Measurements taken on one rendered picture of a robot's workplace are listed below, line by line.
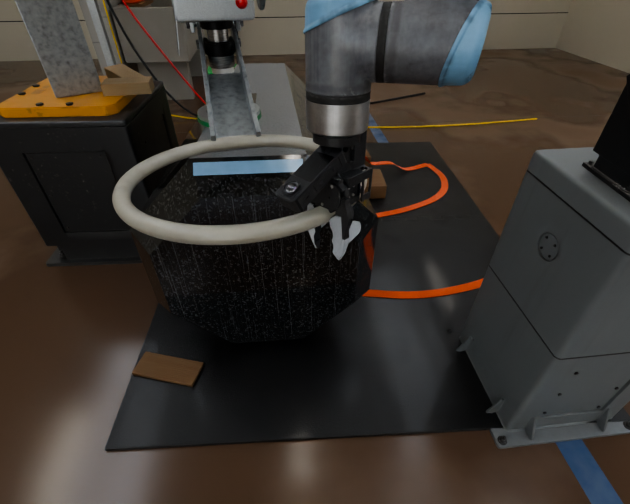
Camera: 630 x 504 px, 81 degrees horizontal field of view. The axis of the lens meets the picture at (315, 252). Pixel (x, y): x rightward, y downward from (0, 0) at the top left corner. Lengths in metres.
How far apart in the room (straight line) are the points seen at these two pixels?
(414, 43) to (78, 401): 1.56
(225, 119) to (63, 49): 1.06
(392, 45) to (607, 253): 0.72
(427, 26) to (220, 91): 0.80
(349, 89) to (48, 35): 1.63
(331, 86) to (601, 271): 0.77
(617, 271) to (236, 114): 0.99
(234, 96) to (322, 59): 0.69
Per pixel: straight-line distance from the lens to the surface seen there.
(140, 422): 1.53
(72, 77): 2.04
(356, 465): 1.38
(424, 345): 1.64
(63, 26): 2.01
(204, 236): 0.57
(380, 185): 2.44
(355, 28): 0.51
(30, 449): 1.68
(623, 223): 1.01
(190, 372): 1.56
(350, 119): 0.53
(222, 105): 1.14
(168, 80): 4.57
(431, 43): 0.50
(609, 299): 1.09
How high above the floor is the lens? 1.28
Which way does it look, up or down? 39 degrees down
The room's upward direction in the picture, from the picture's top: straight up
